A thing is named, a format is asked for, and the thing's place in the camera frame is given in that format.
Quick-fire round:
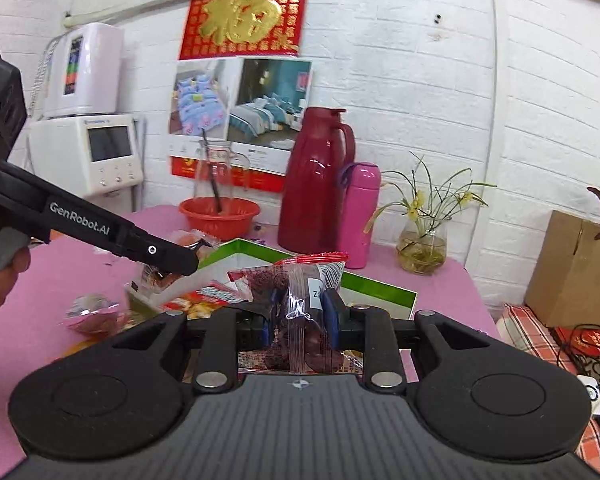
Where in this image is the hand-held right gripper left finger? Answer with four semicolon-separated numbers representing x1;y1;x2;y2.
97;289;282;394

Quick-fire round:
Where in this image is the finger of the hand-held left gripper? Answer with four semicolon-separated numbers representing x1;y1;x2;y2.
129;222;202;277

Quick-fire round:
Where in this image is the glass vase with green plant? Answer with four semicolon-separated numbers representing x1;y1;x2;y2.
364;152;497;277

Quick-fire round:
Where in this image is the clear packet of dark fruit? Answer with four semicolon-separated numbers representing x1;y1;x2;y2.
227;255;352;376

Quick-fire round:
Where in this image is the white appliance with screen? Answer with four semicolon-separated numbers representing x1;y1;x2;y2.
28;113;146;200

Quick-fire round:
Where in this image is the red gift bag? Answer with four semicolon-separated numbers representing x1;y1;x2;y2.
552;326;600;362

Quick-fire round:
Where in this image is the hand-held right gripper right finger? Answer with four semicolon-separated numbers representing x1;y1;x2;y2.
321;289;507;393

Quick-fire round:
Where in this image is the pink thermos bottle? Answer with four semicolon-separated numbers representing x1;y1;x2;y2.
336;161;383;270

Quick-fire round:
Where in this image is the red plastic basin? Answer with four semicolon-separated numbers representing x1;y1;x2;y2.
178;196;261;241

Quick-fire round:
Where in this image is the pink edged nut packet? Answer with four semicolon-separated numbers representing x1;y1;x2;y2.
64;293;132;337

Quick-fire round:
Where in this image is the clear packet of brown snack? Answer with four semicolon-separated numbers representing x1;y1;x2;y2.
172;229;222;262

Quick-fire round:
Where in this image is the pile of assorted snack packets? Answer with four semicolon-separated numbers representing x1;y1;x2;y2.
140;260;281;322

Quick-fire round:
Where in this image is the person's left hand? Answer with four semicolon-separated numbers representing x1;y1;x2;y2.
0;249;33;332

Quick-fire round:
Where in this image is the large cardboard box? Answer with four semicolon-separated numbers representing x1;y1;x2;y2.
524;210;600;331

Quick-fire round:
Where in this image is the red thermos jug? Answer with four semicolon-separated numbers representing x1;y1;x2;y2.
277;106;357;256

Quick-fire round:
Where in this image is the white water purifier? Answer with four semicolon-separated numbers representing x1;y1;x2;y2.
44;22;126;119

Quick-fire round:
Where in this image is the plaid bed sheet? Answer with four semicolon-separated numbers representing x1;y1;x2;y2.
495;302;600;479

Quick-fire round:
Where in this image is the black stirring spoon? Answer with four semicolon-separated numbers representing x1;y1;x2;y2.
200;130;226;214

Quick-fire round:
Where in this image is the glass pitcher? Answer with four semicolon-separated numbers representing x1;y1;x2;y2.
194;140;251;216

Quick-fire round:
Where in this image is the green cardboard box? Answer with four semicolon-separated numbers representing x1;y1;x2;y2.
124;238;420;361

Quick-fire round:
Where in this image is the wall calendar poster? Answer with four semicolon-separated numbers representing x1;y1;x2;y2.
167;0;315;194

